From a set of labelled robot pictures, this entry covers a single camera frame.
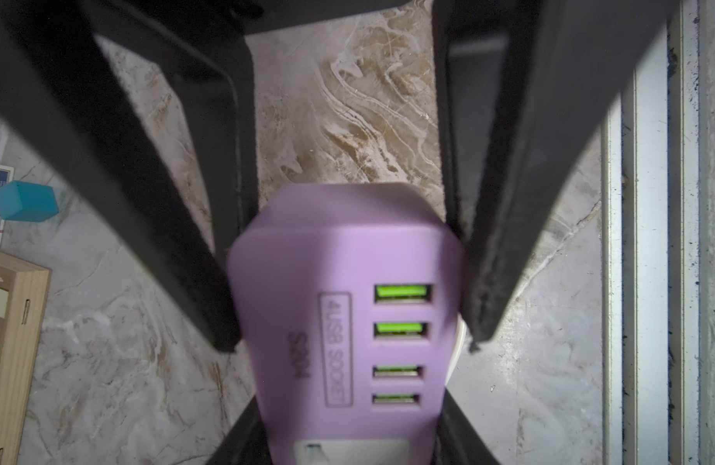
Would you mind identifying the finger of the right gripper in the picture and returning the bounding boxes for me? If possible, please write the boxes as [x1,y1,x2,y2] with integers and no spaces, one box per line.
[432,389,500,465]
[206,397,273,465]

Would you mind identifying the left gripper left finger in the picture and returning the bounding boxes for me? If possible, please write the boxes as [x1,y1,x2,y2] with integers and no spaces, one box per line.
[0,1,258,353]

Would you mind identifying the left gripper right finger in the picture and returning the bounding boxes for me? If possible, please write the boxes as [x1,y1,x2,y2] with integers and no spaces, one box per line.
[432,1,678,343]

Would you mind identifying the purple power strip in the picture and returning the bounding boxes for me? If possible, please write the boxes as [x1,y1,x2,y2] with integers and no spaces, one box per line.
[227,183,463,464]

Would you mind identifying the teal cube block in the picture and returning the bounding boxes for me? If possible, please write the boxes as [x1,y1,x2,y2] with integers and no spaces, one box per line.
[0,181,59,223]

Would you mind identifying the wooden chess board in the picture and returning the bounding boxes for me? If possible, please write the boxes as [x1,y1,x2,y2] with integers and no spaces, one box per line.
[0,252,51,464]

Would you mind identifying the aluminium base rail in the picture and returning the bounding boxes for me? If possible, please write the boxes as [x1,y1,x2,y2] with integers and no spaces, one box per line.
[603,1,715,464]

